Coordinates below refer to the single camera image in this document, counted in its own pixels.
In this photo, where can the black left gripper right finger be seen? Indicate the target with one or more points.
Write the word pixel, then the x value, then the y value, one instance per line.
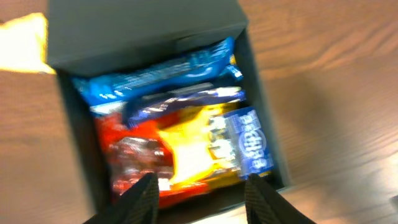
pixel 264 205

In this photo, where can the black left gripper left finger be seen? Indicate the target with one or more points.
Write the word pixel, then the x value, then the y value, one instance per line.
pixel 138 205

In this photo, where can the blue Eclipse gum pack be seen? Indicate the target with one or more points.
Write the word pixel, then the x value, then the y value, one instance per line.
pixel 249 141

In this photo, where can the red Hacks candy bag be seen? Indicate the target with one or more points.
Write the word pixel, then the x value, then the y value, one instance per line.
pixel 132 153

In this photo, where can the yellow seed snack bag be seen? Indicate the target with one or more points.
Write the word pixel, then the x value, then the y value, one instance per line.
pixel 223 153

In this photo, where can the small yellow candy wrapper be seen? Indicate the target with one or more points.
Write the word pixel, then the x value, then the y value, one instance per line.
pixel 186 133

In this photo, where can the dark blue snack bar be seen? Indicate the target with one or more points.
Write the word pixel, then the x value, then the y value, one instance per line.
pixel 135 113

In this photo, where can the blue wafer bar packet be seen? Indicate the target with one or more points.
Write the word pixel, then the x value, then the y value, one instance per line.
pixel 188 69

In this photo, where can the dark green box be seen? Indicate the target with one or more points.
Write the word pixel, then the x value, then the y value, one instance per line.
pixel 88 38

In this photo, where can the large yellow candy wrapper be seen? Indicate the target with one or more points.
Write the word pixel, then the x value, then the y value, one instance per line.
pixel 24 44

